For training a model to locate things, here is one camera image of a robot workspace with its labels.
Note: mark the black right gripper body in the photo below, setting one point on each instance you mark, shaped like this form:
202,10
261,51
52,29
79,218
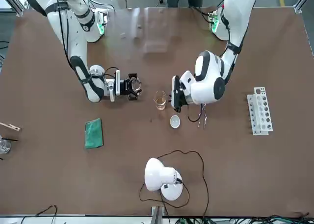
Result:
124,87

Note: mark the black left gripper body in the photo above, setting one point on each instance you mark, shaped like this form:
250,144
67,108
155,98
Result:
183,99

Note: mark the small clear glass beaker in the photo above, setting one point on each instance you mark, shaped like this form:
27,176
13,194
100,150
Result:
136,85

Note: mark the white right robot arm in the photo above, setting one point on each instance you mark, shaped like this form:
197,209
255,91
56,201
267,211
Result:
78,45

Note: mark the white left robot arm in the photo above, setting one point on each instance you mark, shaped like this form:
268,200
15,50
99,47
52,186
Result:
216,69

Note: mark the glass beaker with yellow liquid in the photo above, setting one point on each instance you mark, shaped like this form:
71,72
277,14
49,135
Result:
160,102

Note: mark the metal crucible tongs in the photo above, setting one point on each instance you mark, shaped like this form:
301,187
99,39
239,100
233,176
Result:
203,121

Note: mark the green folded cloth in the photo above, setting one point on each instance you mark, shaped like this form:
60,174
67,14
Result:
94,133

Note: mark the white test tube rack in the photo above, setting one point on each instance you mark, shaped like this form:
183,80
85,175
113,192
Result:
261,111

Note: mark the white desk lamp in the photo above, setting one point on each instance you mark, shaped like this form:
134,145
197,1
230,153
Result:
162,180

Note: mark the wooden test tube clamp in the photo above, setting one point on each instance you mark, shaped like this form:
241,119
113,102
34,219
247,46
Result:
9,126

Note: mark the aluminium frame post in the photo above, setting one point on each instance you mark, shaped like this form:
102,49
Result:
303,1
14,3
157,215

